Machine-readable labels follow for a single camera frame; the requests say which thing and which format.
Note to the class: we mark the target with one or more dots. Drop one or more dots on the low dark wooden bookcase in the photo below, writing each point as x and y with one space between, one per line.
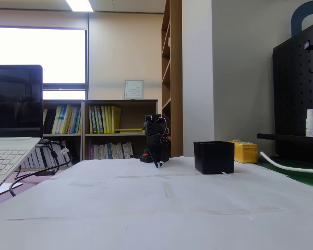
62 135
120 102

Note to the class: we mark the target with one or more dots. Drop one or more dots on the white laptop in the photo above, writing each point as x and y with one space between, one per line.
5 156

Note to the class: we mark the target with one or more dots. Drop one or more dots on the framed white notice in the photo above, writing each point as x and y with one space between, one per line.
133 89

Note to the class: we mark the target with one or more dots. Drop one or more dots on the large bright window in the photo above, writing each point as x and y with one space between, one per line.
39 54

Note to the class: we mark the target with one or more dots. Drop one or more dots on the white pegboard clip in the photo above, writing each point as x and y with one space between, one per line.
306 45

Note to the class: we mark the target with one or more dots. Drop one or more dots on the black binder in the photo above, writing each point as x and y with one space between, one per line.
49 121

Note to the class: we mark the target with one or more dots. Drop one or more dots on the small red object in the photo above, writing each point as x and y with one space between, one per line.
145 154

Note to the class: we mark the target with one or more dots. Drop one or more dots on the black square container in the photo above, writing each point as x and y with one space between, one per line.
214 157

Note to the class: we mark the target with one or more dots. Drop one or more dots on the tall wooden bookshelf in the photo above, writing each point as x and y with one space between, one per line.
176 78

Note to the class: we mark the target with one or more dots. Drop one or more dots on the yellow cardboard box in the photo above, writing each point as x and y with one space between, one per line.
246 153

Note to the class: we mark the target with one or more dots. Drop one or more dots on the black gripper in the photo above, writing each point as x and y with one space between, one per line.
155 146

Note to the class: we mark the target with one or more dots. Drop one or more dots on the white card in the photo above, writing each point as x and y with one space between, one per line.
10 188

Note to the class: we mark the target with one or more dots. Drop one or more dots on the yellow book wide cover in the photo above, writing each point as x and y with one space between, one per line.
116 118

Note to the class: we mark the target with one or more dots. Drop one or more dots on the dark teal arch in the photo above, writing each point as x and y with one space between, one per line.
295 23

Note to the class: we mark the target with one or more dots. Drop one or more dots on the white dropper bottle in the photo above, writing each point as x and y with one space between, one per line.
311 125

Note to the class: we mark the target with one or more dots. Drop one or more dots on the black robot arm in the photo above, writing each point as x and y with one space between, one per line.
152 117

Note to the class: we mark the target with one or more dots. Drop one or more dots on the flat lying yellow book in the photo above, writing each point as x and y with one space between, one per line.
127 130

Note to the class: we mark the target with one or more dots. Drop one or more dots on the green white book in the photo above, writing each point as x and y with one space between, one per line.
91 119

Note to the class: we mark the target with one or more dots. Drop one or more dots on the white tape tag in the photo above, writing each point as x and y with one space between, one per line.
226 174

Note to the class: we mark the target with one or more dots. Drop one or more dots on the ceiling light panel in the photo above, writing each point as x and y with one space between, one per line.
79 5

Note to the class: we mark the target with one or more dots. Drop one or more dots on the white paper sheet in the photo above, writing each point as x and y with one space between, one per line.
107 198
224 234
88 172
224 192
182 166

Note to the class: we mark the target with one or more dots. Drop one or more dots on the black pegboard stand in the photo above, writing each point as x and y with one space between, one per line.
297 104

